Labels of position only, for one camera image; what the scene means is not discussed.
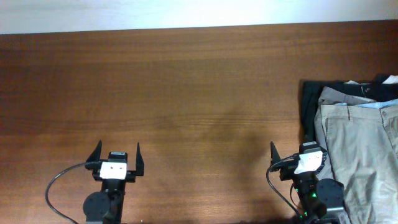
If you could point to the black garment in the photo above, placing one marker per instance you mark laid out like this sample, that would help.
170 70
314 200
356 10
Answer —
312 90

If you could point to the white cloth piece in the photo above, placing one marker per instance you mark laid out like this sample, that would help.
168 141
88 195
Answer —
385 80

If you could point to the grey shorts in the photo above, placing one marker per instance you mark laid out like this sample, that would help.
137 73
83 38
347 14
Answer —
330 96

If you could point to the khaki green shorts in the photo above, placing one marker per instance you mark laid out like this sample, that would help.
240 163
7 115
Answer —
362 144

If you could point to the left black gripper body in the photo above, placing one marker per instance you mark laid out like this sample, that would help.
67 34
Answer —
132 173

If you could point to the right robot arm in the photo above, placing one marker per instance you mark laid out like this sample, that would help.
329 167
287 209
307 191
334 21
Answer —
322 201

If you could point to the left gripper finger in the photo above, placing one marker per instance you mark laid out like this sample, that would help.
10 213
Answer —
139 171
93 161

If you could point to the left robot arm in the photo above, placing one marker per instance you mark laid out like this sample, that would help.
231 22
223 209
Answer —
106 205

